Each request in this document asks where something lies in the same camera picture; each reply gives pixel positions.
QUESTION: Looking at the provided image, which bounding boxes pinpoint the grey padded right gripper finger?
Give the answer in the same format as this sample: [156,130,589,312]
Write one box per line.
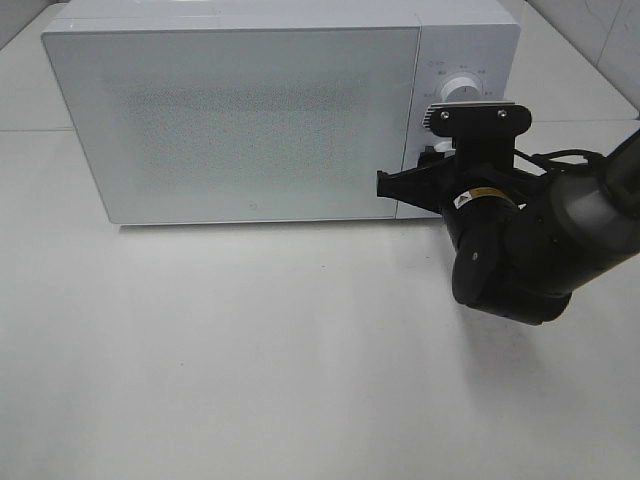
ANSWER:
[422,101,532,138]

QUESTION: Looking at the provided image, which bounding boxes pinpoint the white microwave oven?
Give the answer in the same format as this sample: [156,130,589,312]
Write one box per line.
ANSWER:
[41,1,520,226]

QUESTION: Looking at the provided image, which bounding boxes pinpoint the white dial knob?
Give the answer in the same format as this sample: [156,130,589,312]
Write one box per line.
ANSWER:
[439,73,482,103]
[434,140,454,153]

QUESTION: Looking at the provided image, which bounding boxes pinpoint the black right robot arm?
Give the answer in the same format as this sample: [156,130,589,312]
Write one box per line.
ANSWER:
[376,101,639,325]

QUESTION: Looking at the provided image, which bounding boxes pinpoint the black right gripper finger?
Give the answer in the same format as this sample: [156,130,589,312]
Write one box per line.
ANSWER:
[376,147,456,216]

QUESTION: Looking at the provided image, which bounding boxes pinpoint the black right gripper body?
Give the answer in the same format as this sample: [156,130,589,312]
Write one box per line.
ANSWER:
[439,127,540,240]

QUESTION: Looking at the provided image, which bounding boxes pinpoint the white microwave door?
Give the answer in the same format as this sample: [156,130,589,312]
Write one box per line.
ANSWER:
[42,28,419,225]

